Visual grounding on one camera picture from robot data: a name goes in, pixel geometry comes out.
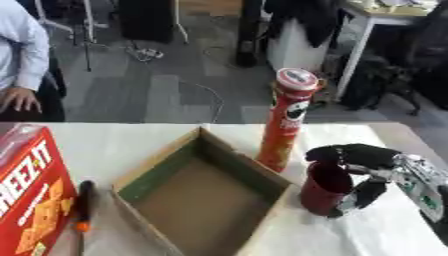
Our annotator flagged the black jacket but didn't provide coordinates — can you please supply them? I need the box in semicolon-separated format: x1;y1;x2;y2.
262;0;352;49

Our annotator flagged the black bag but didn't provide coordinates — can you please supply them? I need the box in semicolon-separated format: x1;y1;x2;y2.
339;54;424;117

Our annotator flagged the red cracker box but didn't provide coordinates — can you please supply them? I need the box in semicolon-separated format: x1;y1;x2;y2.
0;123;79;256

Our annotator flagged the open cardboard box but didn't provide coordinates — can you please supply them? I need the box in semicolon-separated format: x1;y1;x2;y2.
110;126;294;256

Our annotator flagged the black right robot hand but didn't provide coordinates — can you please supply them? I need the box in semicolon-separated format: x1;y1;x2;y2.
304;143;405;219

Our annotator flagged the white cabinet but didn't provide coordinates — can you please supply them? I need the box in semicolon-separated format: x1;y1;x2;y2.
266;18;336;73

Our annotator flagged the red chips can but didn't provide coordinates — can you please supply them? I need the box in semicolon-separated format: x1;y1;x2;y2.
255;67;321;174

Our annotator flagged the person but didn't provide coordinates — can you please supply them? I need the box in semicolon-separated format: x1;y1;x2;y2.
0;0;69;123

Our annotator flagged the white table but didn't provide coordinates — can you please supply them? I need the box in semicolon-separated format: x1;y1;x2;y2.
334;0;441;101

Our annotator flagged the black orange screwdriver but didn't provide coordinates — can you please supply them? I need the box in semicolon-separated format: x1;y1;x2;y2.
71;180;98;256

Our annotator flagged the person's hand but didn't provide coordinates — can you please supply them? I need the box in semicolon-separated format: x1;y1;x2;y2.
0;86;44;115

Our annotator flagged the dark red cup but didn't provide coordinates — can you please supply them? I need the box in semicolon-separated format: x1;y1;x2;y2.
299;160;356;217

